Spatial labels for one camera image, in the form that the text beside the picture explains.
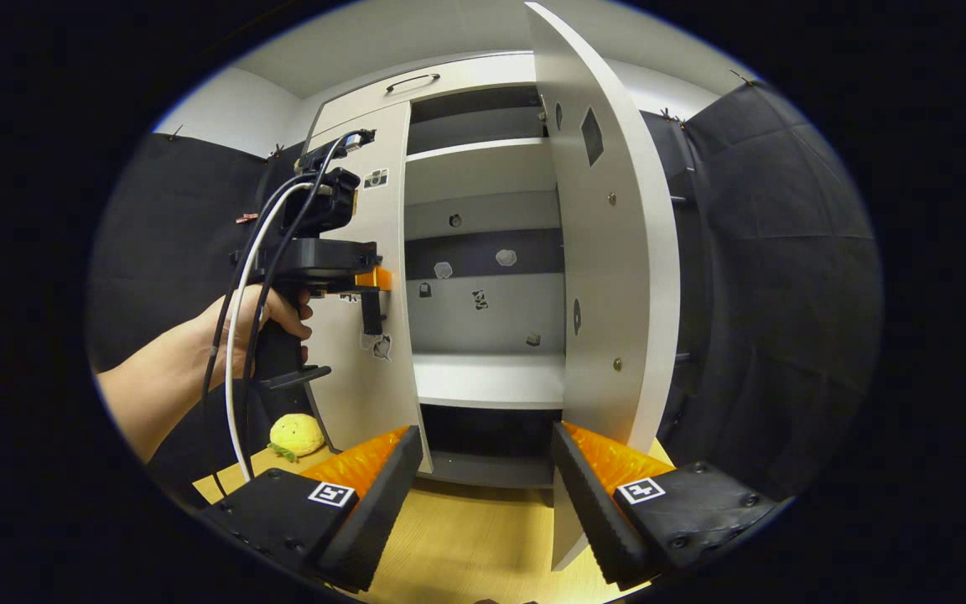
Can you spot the small red clip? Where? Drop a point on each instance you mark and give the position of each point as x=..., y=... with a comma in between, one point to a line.
x=246, y=218

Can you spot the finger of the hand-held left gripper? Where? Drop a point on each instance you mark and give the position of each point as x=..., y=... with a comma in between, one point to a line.
x=376, y=278

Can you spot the small black clip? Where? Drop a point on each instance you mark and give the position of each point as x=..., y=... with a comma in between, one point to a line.
x=276, y=152
x=666, y=113

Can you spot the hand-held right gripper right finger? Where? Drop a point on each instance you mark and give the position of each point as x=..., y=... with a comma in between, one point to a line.
x=596, y=512

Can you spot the grey double-door shoe cabinet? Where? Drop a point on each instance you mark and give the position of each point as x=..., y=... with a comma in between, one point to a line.
x=483, y=327

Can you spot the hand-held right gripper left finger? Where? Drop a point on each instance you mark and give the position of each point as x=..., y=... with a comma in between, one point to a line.
x=366, y=520

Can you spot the black backdrop cloth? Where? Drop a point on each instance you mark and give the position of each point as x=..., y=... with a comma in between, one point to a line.
x=164, y=218
x=785, y=294

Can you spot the grey cabinet door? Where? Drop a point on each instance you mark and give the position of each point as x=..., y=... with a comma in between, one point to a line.
x=366, y=394
x=617, y=277

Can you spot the yellow plush toy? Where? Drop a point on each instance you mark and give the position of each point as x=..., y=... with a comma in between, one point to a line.
x=297, y=436

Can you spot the white cabinet shelf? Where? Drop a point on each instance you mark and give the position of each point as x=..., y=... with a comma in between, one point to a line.
x=491, y=377
x=483, y=164

